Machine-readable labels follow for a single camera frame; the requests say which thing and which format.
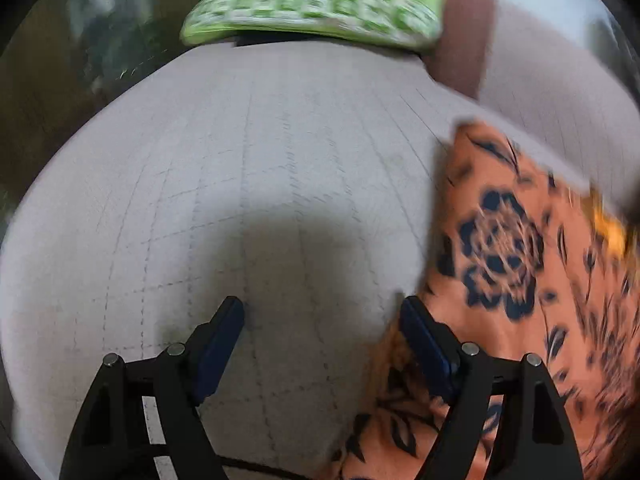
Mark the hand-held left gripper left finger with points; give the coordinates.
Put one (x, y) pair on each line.
(220, 340)

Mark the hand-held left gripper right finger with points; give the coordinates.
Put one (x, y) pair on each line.
(425, 342)

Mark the orange floral garment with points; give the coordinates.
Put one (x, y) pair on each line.
(500, 245)

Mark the pink checked bed sheet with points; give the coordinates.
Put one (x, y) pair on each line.
(250, 160)

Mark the pink bolster pillow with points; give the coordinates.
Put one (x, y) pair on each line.
(550, 70)

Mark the brown cushion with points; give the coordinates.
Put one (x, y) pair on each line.
(460, 40)

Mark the dark wooden cabinet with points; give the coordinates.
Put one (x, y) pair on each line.
(50, 85)

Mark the green checkered pillow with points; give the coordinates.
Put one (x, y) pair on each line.
(310, 5)

